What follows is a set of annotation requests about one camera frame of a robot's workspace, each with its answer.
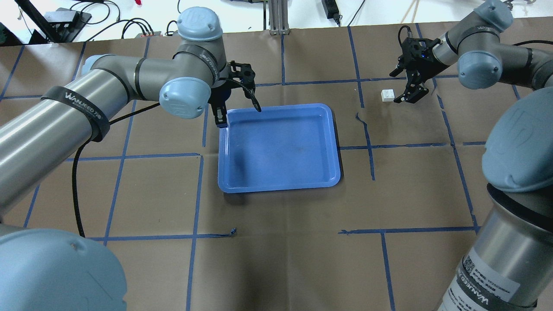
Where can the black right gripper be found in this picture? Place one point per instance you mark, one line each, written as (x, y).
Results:
(421, 68)

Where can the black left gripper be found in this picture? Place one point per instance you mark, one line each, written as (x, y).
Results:
(217, 97)

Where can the white block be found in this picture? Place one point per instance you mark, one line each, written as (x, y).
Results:
(387, 95)

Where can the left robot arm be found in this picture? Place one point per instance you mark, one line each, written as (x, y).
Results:
(47, 269)

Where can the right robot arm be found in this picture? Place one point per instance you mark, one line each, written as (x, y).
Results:
(510, 263)

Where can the blue plastic tray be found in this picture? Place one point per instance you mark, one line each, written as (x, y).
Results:
(279, 148)

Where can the brown paper table cover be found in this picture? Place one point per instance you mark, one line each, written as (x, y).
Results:
(387, 237)

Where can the black power adapter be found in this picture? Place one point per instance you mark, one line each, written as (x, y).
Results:
(331, 10)

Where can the aluminium frame post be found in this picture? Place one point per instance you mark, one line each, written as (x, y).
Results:
(278, 17)

